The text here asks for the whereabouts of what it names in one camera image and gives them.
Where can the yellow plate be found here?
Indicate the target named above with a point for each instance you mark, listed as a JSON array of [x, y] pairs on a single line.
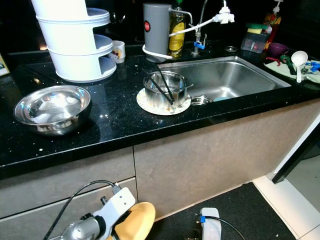
[[137, 222]]

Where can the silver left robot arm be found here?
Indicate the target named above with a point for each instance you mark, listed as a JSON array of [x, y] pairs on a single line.
[[82, 230]]

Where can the large steel bowl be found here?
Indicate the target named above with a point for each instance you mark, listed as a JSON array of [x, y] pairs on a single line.
[[52, 110]]

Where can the yellow oil tin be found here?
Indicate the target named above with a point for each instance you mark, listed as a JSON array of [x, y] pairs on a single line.
[[3, 66]]

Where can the grey drawer front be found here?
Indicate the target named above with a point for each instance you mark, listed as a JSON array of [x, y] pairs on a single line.
[[65, 170], [30, 222]]

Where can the white tiered plastic rack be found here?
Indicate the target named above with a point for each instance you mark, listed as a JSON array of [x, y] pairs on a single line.
[[75, 50]]

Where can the white printed mug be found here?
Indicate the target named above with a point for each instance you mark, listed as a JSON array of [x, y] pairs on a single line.
[[119, 51]]

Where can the patterned round plate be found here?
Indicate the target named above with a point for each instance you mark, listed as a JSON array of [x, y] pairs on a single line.
[[147, 109]]

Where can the steel pot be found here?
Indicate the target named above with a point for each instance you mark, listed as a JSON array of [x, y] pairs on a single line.
[[157, 97]]

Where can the grey cylindrical water filter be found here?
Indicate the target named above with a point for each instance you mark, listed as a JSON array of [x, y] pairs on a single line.
[[156, 30]]

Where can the yellow dish soap bottle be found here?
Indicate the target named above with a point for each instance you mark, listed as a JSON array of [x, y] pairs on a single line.
[[176, 37]]

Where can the grey sink cabinet front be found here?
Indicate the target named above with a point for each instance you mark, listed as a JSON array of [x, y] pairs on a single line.
[[210, 155]]

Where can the stainless steel sink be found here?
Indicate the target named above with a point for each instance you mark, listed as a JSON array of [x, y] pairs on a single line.
[[235, 77]]

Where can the steel sink strainer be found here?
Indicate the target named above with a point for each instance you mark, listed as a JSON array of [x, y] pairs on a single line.
[[230, 49]]

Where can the chrome faucet with white head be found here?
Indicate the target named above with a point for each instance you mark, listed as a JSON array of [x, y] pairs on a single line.
[[224, 18]]

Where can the clear plastic container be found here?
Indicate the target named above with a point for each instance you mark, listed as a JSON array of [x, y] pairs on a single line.
[[252, 44]]

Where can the yellow green sponge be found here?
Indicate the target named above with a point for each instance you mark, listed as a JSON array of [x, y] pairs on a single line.
[[256, 28]]

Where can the pale green cloth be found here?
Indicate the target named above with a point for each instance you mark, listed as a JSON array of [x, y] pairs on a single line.
[[282, 71]]

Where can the purple bowl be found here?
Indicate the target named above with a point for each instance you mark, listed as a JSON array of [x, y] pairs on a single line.
[[278, 48]]

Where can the red pump bottle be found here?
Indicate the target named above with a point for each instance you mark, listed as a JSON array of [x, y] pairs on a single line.
[[274, 21]]

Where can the black appliance panel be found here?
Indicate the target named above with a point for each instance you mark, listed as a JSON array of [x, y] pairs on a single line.
[[300, 155]]

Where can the white rice ladle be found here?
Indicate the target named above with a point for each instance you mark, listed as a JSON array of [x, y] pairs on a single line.
[[299, 58]]

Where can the blue clip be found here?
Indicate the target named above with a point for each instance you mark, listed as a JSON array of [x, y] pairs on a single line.
[[314, 65]]

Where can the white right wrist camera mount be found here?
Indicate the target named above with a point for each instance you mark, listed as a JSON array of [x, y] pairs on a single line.
[[211, 225]]

